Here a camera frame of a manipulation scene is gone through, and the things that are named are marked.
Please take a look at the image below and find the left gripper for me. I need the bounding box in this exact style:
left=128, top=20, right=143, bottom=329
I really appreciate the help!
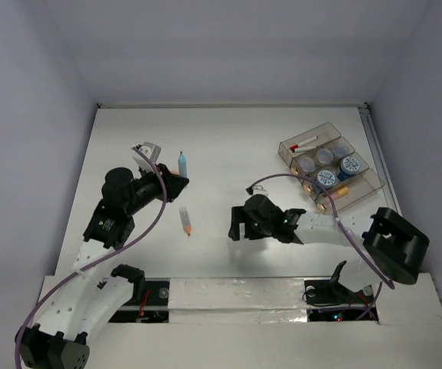
left=125, top=161, right=188, bottom=215

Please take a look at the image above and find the blue highlighter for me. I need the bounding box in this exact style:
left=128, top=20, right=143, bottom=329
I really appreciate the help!
left=178, top=151, right=188, bottom=178

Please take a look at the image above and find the red whiteboard marker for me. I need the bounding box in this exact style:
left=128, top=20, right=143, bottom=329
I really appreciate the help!
left=290, top=136, right=317, bottom=151

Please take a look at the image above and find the blue paint jar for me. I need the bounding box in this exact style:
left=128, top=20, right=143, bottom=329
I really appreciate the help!
left=313, top=169, right=337, bottom=193
left=337, top=156, right=361, bottom=181

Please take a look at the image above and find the clear paperclip jar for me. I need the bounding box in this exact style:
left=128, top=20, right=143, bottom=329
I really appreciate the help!
left=315, top=148, right=334, bottom=166
left=297, top=157, right=316, bottom=174
left=331, top=143, right=350, bottom=158

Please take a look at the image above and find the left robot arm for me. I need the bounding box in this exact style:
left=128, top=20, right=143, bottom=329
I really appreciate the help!
left=15, top=164, right=189, bottom=368

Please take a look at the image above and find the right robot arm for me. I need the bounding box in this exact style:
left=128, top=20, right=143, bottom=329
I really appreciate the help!
left=228, top=194, right=430, bottom=301

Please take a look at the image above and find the clear four-compartment organizer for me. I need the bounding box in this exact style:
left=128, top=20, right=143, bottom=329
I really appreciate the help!
left=277, top=122, right=384, bottom=214

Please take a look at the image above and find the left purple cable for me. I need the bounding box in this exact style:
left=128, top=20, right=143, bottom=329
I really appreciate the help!
left=15, top=148, right=168, bottom=368

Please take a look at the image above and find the purple cable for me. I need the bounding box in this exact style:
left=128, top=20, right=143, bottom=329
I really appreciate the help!
left=15, top=148, right=168, bottom=368
left=245, top=173, right=395, bottom=322

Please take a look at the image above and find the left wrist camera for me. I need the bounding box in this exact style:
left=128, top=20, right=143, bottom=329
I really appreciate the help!
left=131, top=141, right=161, bottom=171

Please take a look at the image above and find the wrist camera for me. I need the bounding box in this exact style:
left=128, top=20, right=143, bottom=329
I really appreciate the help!
left=131, top=141, right=161, bottom=171
left=245, top=184, right=268, bottom=197

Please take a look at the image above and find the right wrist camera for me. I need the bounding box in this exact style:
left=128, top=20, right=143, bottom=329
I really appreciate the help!
left=245, top=184, right=268, bottom=197

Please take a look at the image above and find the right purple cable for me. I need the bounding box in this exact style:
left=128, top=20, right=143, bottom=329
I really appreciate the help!
left=245, top=173, right=395, bottom=322

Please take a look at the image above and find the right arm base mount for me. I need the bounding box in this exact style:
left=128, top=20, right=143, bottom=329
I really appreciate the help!
left=301, top=261, right=379, bottom=322

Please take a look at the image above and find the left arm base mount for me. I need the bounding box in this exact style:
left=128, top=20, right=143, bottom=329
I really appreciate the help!
left=108, top=279, right=170, bottom=324

